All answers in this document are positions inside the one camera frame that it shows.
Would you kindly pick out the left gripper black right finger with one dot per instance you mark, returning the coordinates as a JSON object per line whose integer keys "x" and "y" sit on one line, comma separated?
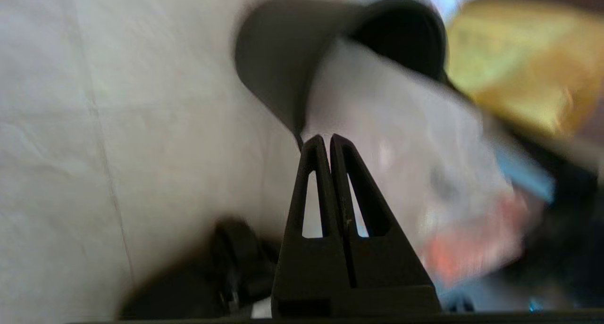
{"x": 387, "y": 267}

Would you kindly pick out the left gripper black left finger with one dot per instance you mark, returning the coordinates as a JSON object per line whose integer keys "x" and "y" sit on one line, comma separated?
{"x": 306, "y": 267}

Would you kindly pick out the white trash bag red cartoon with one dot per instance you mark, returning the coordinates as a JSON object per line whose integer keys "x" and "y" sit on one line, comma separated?
{"x": 401, "y": 140}

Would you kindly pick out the black trash bin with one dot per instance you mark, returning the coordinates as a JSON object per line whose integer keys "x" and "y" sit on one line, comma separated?
{"x": 278, "y": 55}

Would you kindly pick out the yellow fabric tote bag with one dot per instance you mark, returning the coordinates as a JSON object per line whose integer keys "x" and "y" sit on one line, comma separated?
{"x": 519, "y": 60}

